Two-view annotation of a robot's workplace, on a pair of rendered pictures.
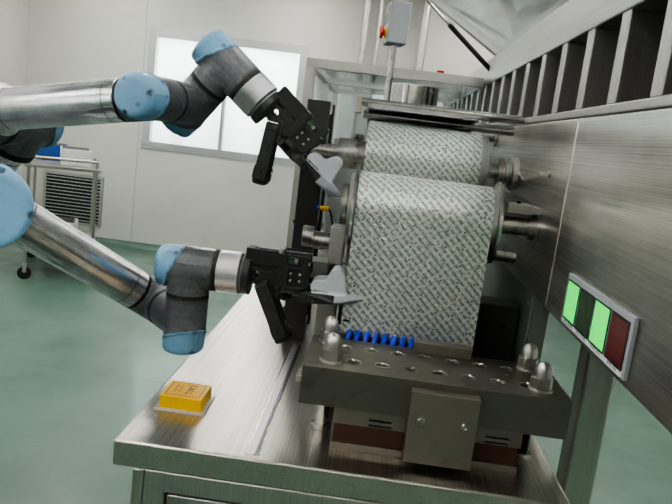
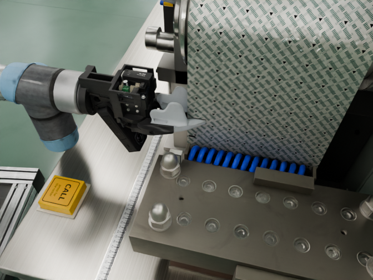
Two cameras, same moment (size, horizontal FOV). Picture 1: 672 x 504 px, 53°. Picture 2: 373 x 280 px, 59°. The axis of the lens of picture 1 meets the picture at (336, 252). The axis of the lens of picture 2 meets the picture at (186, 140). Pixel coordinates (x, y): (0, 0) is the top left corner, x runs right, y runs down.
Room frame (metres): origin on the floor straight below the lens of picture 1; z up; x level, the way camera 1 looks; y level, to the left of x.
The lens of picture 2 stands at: (0.77, -0.10, 1.49)
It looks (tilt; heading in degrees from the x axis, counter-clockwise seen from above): 49 degrees down; 11
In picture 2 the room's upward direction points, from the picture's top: straight up
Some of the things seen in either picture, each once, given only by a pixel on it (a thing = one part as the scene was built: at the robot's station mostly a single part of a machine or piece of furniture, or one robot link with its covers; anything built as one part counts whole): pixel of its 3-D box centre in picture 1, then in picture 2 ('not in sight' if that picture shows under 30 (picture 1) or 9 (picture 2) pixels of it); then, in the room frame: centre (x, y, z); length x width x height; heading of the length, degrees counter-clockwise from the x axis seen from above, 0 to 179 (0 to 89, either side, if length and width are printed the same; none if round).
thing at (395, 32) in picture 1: (393, 24); not in sight; (1.77, -0.07, 1.66); 0.07 x 0.07 x 0.10; 7
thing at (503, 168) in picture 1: (498, 172); not in sight; (1.46, -0.32, 1.33); 0.07 x 0.07 x 0.07; 87
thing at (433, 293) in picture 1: (412, 296); (257, 123); (1.16, -0.14, 1.11); 0.23 x 0.01 x 0.18; 87
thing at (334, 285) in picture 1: (337, 286); (177, 115); (1.14, -0.01, 1.11); 0.09 x 0.03 x 0.06; 86
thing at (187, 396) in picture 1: (185, 396); (62, 194); (1.07, 0.22, 0.91); 0.07 x 0.07 x 0.02; 87
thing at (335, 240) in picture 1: (319, 303); (176, 95); (1.26, 0.02, 1.05); 0.06 x 0.05 x 0.31; 87
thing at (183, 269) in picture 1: (189, 268); (38, 87); (1.17, 0.25, 1.11); 0.11 x 0.08 x 0.09; 87
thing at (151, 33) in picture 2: (307, 235); (153, 38); (1.26, 0.06, 1.18); 0.04 x 0.02 x 0.04; 177
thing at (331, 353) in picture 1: (332, 346); (159, 213); (1.00, -0.01, 1.05); 0.04 x 0.04 x 0.04
